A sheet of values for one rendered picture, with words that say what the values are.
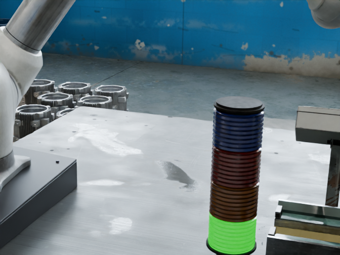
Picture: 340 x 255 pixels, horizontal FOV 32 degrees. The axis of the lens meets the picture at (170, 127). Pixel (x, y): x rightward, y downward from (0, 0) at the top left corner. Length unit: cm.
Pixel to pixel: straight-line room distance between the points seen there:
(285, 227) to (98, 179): 61
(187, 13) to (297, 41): 126
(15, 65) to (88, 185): 35
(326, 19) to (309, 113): 37
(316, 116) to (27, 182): 65
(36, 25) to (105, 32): 578
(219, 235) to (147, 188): 78
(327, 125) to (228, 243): 51
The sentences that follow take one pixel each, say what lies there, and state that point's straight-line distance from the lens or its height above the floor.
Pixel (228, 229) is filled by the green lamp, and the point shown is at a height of 107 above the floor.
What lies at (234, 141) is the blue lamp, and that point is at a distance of 69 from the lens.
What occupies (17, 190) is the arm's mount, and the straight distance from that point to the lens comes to 136.
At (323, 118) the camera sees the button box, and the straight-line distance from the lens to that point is 121.
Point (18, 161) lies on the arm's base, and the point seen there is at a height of 89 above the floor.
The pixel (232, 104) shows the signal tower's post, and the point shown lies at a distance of 70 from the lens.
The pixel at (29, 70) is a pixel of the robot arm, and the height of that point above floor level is 109.
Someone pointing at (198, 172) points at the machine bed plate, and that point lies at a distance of 162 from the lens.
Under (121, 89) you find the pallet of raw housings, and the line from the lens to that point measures 356.
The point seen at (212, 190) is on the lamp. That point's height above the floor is 111.
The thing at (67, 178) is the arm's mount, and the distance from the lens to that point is 147.
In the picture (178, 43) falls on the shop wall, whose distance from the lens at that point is 692.
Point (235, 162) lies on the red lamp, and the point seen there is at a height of 115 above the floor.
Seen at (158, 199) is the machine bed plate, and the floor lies 80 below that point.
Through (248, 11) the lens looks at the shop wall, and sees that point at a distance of 668.
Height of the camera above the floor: 140
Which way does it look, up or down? 18 degrees down
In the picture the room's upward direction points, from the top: 1 degrees clockwise
